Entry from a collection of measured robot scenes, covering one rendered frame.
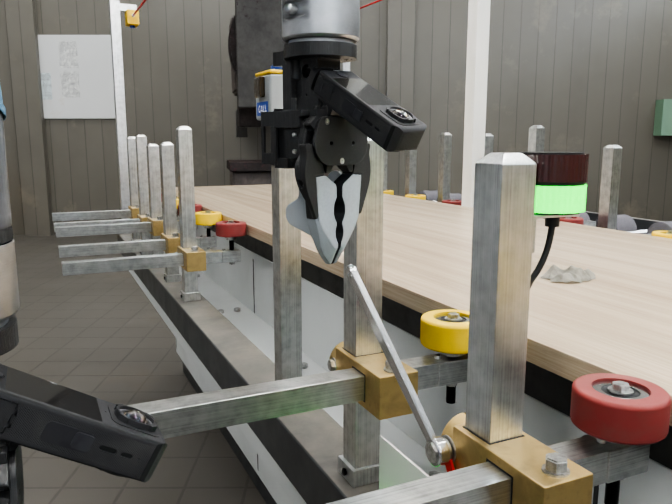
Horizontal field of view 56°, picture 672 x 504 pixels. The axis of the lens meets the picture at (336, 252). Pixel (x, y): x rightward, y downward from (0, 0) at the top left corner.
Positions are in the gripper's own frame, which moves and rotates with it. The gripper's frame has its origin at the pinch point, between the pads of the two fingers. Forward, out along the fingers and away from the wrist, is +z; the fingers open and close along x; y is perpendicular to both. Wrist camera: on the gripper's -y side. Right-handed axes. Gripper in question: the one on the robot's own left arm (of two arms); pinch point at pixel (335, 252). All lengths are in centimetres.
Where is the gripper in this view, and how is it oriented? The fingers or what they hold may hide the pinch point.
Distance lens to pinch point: 63.6
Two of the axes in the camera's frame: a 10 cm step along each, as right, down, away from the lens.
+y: -7.1, -1.2, 7.0
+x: -7.1, 1.2, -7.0
